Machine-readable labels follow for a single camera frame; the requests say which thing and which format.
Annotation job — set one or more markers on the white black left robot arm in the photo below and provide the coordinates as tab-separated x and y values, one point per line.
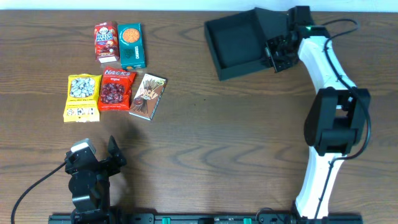
89	183

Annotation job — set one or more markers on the yellow Hacks candy bag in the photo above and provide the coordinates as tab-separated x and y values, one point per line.
82	100

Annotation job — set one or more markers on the brown Pocky box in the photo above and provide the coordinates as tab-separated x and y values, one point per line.
147	97

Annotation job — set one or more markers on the teal coconut cookies box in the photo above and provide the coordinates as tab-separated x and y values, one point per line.
131	46

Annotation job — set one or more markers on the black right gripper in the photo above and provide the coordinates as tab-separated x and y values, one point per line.
277	66

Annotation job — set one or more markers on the red Hacks candy bag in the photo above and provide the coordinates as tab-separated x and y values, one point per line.
115	91

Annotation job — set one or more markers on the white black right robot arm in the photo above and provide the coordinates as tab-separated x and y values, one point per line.
338	125

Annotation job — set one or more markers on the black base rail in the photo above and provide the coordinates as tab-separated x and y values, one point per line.
264	218

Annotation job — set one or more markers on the red Hello Panda box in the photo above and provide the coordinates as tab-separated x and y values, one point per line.
106	42

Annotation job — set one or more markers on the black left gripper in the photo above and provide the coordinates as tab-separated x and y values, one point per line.
114	152

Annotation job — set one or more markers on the black container box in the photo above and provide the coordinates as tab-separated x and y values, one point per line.
238	43

